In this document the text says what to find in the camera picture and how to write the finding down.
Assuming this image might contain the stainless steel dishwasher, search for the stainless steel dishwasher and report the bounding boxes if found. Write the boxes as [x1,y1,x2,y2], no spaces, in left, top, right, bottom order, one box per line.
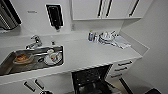
[70,64,116,94]

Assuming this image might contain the blue dish soap bottle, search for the blue dish soap bottle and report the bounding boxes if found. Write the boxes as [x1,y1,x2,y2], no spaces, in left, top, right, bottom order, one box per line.
[87,30,94,43]

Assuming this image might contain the small clear bottle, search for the small clear bottle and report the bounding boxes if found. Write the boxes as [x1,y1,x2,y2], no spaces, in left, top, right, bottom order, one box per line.
[93,32,99,43]

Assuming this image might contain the white cup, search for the white cup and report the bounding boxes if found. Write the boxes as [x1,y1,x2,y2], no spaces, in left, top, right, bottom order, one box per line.
[101,31,109,39]
[108,30,118,39]

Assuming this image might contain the small chrome sink fixture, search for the small chrome sink fixture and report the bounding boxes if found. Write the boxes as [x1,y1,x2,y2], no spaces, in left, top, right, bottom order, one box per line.
[50,40,56,47]

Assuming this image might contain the white plate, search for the white plate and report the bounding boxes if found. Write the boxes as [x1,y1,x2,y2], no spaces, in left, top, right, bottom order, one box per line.
[43,53,63,66]

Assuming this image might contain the white base cabinet door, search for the white base cabinet door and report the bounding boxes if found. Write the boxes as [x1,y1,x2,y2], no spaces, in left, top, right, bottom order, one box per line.
[33,72,75,94]
[0,79,38,94]

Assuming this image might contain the chrome sink faucet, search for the chrome sink faucet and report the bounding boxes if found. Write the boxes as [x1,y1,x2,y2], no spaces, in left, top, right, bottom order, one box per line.
[25,34,43,51]

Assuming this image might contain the orange bowl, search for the orange bowl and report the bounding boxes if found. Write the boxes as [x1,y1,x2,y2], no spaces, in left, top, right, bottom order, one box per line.
[12,53,34,66]

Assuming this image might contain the stainless steel sink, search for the stainless steel sink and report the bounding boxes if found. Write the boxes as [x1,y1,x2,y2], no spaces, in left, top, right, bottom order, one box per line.
[0,45,65,77]

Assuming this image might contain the grey paper towel dispenser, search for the grey paper towel dispenser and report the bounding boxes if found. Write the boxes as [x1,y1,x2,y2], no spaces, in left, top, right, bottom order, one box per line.
[0,0,23,32]

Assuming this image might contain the white wall outlet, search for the white wall outlet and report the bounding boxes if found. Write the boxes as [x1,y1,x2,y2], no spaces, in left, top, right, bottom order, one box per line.
[70,23,76,32]

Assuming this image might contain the white wall cabinet door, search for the white wall cabinet door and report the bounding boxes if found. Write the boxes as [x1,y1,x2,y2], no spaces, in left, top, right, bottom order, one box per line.
[100,0,134,20]
[71,0,104,21]
[128,0,155,19]

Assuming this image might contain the black wall soap dispenser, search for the black wall soap dispenser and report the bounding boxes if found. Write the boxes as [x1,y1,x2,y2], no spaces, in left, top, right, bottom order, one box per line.
[45,3,65,32]

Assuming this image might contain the small wall label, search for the small wall label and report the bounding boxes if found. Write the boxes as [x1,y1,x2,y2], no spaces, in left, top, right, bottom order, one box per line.
[27,10,38,15]

